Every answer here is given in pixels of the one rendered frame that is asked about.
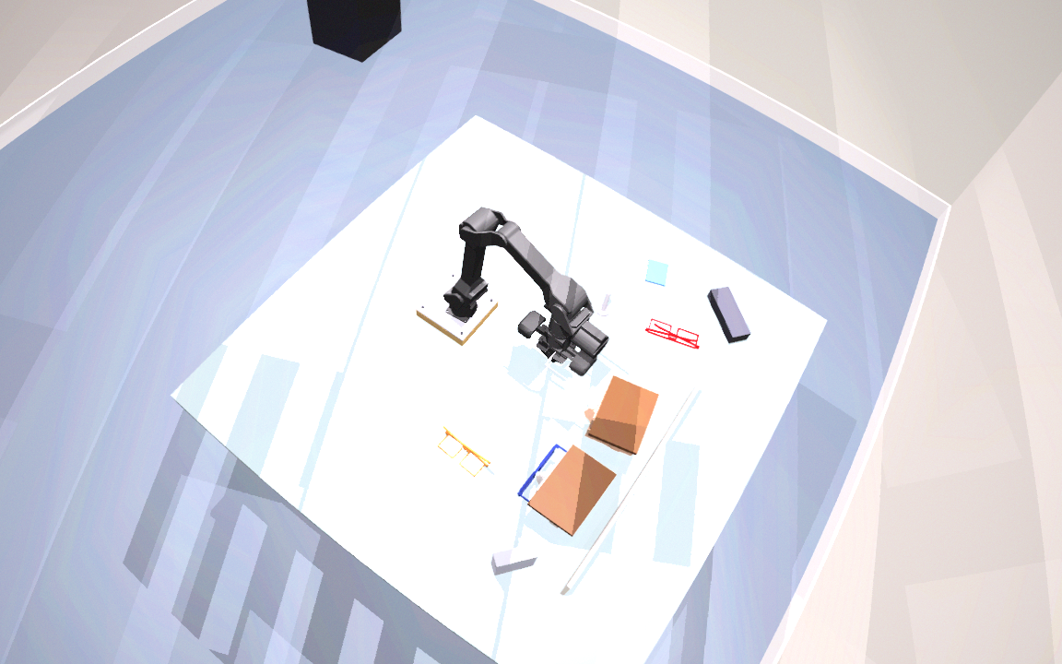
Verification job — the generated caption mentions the dark blue glasses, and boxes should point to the dark blue glasses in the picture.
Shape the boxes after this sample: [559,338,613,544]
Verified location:
[517,445,568,503]

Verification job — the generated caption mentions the white blocky head with brown flat top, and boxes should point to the white blocky head with brown flat top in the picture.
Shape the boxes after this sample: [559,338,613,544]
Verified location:
[527,445,617,537]

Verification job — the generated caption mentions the tan blocky display head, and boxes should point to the tan blocky display head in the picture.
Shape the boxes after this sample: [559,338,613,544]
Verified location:
[584,375,660,456]

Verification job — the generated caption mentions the blue flat plate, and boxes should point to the blue flat plate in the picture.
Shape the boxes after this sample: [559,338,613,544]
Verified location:
[645,258,668,287]

